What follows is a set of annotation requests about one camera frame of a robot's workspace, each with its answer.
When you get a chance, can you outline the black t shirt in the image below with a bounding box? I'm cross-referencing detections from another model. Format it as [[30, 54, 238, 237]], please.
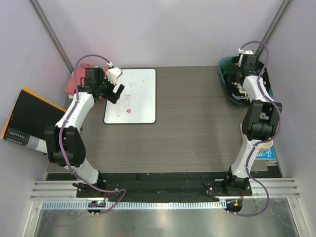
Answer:
[[221, 58, 273, 106]]

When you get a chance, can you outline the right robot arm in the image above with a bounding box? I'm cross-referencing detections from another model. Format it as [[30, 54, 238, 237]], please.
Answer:
[[221, 53, 282, 196]]

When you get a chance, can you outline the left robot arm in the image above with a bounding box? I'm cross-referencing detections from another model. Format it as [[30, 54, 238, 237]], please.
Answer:
[[44, 66, 124, 197]]

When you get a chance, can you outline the blue plastic basket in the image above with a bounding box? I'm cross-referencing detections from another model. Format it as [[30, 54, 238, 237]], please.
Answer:
[[218, 56, 273, 107]]

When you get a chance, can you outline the white whiteboard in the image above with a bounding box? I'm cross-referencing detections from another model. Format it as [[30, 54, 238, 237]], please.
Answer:
[[104, 68, 157, 124]]

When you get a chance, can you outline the folded pink t shirt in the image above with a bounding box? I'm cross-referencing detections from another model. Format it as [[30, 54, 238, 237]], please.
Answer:
[[65, 63, 94, 96]]

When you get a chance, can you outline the yellow cup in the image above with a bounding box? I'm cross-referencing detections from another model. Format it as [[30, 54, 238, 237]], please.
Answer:
[[259, 141, 273, 153]]

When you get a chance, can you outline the black clip file folder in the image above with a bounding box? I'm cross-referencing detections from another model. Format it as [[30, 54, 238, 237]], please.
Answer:
[[0, 87, 66, 154]]

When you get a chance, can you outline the blue book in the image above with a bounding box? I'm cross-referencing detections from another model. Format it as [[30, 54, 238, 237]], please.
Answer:
[[256, 146, 276, 160]]

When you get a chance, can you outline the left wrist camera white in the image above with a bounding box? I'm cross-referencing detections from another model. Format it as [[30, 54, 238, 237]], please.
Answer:
[[105, 62, 122, 85]]

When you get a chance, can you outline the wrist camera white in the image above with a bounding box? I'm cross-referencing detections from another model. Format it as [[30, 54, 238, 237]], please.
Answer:
[[105, 62, 122, 85], [238, 48, 253, 67]]

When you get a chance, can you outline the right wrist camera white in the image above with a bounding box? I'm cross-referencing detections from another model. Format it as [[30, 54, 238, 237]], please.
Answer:
[[238, 48, 253, 67]]

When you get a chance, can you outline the aluminium frame post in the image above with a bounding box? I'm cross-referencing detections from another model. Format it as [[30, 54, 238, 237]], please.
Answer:
[[261, 0, 293, 45], [28, 0, 74, 73]]

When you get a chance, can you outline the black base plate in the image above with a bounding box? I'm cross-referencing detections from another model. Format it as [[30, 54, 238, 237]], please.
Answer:
[[91, 172, 252, 201]]

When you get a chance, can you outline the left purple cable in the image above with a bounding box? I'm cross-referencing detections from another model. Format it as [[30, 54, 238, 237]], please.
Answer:
[[58, 54, 127, 214]]

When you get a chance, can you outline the left aluminium frame post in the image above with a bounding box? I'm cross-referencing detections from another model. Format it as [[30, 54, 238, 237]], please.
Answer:
[[28, 0, 74, 73]]

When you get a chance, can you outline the aluminium rail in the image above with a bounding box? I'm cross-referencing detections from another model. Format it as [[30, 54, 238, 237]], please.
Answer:
[[31, 178, 300, 202]]

